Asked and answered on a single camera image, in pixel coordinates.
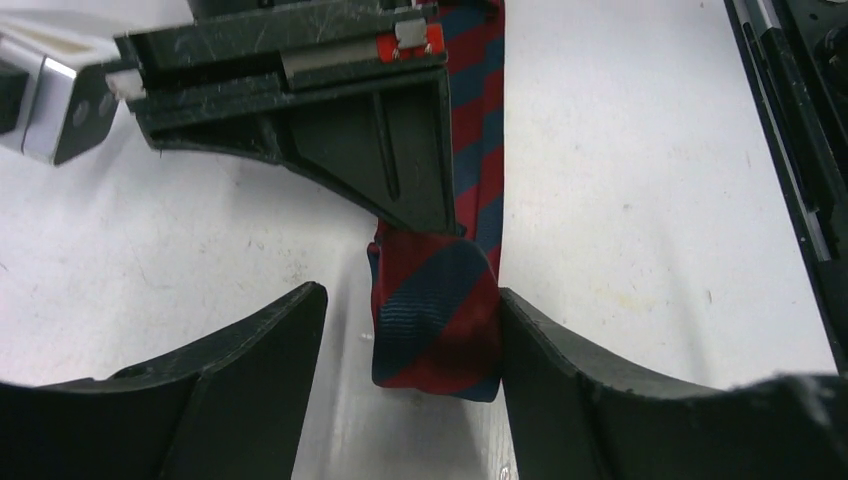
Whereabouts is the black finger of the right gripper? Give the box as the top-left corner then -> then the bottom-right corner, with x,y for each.
281,68 -> 458,235

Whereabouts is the red navy striped tie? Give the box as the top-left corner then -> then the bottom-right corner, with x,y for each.
367,1 -> 506,402

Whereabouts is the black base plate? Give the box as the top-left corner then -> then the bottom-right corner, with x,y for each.
724,0 -> 847,374

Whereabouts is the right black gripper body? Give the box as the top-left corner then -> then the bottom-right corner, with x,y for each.
113,1 -> 451,159

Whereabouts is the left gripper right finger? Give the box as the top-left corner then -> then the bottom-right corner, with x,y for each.
500,289 -> 847,479

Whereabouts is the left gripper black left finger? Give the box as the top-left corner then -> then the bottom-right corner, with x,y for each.
1,282 -> 327,479

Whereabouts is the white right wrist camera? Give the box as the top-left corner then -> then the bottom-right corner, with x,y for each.
1,9 -> 133,166

